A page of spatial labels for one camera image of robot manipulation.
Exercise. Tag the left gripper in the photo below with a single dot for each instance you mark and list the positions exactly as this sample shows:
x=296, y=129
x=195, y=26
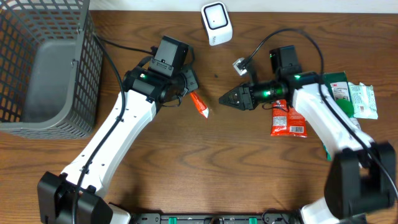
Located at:
x=193, y=84

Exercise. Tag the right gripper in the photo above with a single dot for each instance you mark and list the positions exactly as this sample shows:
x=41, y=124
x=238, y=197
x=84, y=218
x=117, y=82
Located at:
x=245, y=97

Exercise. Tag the red stick packet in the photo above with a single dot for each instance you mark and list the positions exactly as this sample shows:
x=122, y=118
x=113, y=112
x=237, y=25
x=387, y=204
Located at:
x=200, y=105

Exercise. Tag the red snack bag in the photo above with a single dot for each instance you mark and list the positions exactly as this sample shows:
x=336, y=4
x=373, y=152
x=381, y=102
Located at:
x=286, y=121

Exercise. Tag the green 3M product package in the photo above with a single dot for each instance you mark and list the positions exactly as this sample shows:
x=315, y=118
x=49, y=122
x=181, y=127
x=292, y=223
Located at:
x=338, y=87

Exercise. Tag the teal tissue packet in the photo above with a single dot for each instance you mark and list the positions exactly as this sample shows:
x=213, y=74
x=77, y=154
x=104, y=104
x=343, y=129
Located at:
x=363, y=100

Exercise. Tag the green-lid seasoning jar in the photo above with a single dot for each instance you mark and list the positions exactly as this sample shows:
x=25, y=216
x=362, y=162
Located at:
x=346, y=106

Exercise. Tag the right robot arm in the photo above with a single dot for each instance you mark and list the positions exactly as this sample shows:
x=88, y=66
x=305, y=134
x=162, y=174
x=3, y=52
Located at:
x=362, y=174

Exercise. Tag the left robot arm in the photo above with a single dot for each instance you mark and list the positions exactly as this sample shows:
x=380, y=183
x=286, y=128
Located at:
x=77, y=194

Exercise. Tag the white barcode scanner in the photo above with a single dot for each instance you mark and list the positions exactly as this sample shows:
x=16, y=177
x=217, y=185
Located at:
x=216, y=23

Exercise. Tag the grey plastic mesh basket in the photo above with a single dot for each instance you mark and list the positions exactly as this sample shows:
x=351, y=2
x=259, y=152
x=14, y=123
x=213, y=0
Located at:
x=50, y=69

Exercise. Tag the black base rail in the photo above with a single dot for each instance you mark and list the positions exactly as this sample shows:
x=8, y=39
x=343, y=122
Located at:
x=271, y=217

